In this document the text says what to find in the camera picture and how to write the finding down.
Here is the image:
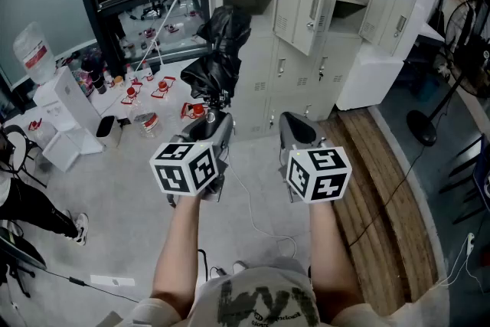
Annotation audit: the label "stack of wooden planks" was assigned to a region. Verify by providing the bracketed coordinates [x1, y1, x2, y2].
[319, 109, 441, 316]

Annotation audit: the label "white table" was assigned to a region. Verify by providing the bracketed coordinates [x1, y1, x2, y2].
[415, 22, 447, 44]

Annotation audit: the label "black floor cable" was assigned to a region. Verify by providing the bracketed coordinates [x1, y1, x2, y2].
[32, 267, 139, 304]

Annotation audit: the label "black thermos flask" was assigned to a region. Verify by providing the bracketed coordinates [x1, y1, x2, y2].
[91, 68, 109, 95]

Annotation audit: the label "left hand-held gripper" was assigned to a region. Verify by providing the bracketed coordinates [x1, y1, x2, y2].
[149, 110, 235, 208]

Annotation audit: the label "black topped waste bin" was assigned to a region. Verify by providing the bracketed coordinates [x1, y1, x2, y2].
[95, 115, 124, 149]

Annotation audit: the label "grey locker door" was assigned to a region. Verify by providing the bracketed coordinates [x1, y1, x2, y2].
[273, 0, 329, 57]
[359, 0, 417, 55]

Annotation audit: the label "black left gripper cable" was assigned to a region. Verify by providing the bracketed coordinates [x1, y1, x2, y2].
[196, 248, 230, 286]

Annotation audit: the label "person's left forearm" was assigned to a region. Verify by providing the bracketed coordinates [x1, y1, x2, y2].
[150, 190, 211, 314]

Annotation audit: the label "black equipment stand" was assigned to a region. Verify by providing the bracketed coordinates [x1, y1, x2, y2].
[0, 227, 49, 299]

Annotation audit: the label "white floor cable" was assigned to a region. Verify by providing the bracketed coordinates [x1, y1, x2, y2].
[228, 164, 299, 260]

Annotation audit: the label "black standing fan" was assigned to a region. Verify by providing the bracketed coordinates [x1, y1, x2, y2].
[405, 0, 490, 147]

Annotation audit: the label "cluster of red-capped plastic bottles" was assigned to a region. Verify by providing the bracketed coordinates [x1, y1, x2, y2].
[103, 59, 211, 139]

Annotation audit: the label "white slanted rod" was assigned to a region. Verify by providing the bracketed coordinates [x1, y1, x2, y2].
[132, 0, 211, 73]

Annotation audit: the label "thin black cable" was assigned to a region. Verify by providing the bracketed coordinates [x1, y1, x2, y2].
[345, 147, 426, 248]

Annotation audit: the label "person's grey printed shirt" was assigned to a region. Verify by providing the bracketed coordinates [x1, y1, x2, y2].
[103, 266, 451, 327]

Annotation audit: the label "white cardboard box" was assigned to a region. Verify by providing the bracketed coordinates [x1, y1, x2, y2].
[41, 128, 105, 173]

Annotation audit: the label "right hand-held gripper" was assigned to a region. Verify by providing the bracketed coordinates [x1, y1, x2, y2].
[278, 110, 352, 206]

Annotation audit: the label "person's right forearm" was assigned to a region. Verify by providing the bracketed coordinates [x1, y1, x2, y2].
[307, 198, 365, 316]

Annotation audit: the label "black metal chair frame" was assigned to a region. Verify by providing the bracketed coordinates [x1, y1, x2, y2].
[438, 133, 490, 227]

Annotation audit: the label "black round chair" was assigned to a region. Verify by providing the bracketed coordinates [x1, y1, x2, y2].
[0, 124, 49, 189]

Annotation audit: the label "white low cabinet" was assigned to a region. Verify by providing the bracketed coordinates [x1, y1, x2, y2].
[335, 44, 407, 113]

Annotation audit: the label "clear water jug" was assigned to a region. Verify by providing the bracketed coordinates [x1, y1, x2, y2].
[12, 21, 55, 86]

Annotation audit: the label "floral patterned bag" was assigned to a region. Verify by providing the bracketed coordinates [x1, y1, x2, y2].
[72, 67, 96, 97]

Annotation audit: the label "grey metal locker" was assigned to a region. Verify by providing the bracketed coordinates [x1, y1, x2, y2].
[208, 0, 418, 143]

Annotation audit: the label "person's grey shorts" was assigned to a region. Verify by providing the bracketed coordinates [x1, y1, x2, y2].
[263, 256, 308, 276]

